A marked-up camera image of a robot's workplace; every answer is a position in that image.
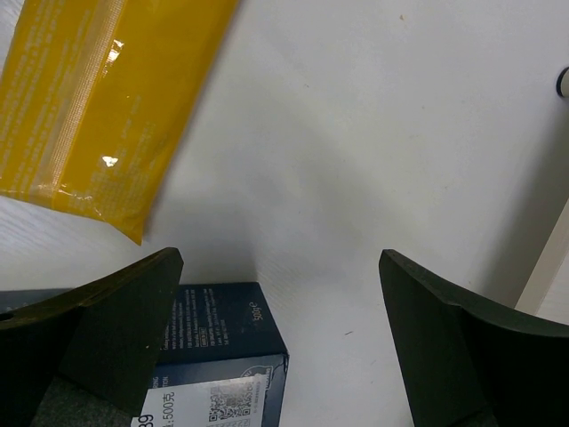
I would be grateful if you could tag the yellow spaghetti pack right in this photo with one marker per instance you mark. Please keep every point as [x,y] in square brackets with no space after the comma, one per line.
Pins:
[95,96]

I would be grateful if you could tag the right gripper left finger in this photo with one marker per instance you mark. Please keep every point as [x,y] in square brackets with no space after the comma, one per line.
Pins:
[85,356]

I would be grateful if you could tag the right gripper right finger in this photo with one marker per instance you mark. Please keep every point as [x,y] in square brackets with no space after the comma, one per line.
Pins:
[467,360]

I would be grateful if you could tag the dark blue pasta box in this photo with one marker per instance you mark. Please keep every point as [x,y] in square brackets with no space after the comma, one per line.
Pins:
[222,363]

